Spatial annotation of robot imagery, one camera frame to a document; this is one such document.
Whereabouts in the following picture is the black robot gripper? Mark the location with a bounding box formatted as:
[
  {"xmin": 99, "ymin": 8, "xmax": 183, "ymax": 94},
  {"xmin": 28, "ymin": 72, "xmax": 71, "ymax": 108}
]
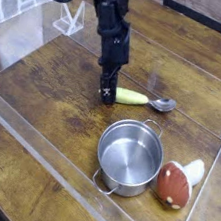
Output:
[{"xmin": 97, "ymin": 3, "xmax": 130, "ymax": 105}]

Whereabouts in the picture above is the green handled metal spoon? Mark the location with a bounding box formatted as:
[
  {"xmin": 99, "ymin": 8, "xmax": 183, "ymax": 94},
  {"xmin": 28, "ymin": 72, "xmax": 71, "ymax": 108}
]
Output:
[{"xmin": 115, "ymin": 87, "xmax": 177, "ymax": 112}]

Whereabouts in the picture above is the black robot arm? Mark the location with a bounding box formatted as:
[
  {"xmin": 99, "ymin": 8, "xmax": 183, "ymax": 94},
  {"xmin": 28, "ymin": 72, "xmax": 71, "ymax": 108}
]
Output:
[{"xmin": 93, "ymin": 0, "xmax": 131, "ymax": 105}]

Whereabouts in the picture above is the small steel pot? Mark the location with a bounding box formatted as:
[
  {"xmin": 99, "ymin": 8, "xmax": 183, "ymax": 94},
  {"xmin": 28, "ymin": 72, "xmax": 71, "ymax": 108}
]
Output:
[{"xmin": 92, "ymin": 119, "xmax": 164, "ymax": 197}]

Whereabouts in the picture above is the black strip on table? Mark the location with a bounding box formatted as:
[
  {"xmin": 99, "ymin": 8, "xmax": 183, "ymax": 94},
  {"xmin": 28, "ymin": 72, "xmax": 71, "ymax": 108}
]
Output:
[{"xmin": 162, "ymin": 0, "xmax": 221, "ymax": 34}]

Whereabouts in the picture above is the red plush mushroom toy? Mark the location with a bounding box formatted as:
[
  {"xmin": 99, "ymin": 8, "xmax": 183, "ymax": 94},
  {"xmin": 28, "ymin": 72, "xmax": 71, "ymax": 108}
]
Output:
[{"xmin": 156, "ymin": 159, "xmax": 205, "ymax": 210}]

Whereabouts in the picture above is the clear acrylic front barrier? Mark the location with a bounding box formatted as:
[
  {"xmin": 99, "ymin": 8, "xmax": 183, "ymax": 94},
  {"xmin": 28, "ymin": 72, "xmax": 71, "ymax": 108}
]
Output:
[{"xmin": 0, "ymin": 97, "xmax": 134, "ymax": 221}]

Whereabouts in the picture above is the clear acrylic triangle bracket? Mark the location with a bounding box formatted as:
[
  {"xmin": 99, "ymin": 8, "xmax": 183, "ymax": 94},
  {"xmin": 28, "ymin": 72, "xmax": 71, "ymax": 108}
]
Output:
[{"xmin": 52, "ymin": 1, "xmax": 86, "ymax": 36}]

